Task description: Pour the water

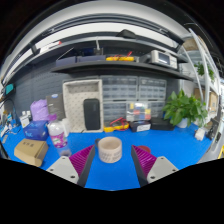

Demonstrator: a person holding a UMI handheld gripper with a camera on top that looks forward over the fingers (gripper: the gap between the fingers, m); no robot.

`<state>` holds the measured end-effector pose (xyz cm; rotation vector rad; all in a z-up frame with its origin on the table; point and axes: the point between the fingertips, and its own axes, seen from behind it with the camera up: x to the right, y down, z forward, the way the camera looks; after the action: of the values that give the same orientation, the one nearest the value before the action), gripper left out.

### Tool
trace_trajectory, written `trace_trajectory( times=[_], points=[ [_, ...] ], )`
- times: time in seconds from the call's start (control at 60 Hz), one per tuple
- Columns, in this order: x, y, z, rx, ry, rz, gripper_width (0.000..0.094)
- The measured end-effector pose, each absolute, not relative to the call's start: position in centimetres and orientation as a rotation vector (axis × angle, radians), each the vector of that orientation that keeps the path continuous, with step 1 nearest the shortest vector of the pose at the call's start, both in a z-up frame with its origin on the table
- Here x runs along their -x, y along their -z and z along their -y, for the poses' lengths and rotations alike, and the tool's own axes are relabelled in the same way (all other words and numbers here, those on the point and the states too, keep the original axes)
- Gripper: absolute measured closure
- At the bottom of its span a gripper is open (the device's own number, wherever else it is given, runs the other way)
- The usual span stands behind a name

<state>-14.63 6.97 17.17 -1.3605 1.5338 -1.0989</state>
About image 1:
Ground white perforated tray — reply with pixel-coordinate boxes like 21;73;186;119
62;78;104;134

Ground beige patterned mug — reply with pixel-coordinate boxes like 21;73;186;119
97;136;123;164

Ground small white box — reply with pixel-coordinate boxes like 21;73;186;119
19;114;31;129

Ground brown cardboard box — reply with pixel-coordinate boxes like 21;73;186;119
13;138;50;168

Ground black rounded speaker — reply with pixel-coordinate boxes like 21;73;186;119
83;98;101;131

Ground white metal rack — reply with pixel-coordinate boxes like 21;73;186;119
179;28;223;111

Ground teal screen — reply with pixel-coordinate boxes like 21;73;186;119
4;83;15;95

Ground grey small-parts drawer cabinet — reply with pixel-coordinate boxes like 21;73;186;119
146;100;167;119
138;76;167;102
102;100;128;126
100;75;139;102

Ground blue printed box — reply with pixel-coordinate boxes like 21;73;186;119
23;120;50;142

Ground flat round red coaster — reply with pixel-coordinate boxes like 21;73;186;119
137;145;152;154

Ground dark overhead shelf unit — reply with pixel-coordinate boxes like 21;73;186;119
1;13;198;84

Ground green potted plant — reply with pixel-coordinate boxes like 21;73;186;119
162;89;209;129

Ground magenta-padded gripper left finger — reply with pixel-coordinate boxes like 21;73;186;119
45;144;97;188

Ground black flat case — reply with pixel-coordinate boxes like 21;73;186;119
150;117;175;131

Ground black box white label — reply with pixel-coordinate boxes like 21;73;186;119
129;120;152;133

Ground clear bottle purple cap label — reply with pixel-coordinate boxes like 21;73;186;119
46;113;73;158

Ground white power adapter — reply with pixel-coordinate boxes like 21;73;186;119
194;128;206;141

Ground yellow multimeter with red leads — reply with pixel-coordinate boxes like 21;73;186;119
103;117;130;134

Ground dark grey carton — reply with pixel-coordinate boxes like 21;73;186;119
45;93;66;121

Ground purple plastic bag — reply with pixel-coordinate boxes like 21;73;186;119
29;98;51;122

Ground clear organizer box coloured parts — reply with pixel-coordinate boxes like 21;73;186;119
125;101;153;123

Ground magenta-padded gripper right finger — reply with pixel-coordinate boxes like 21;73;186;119
130;144;180;188

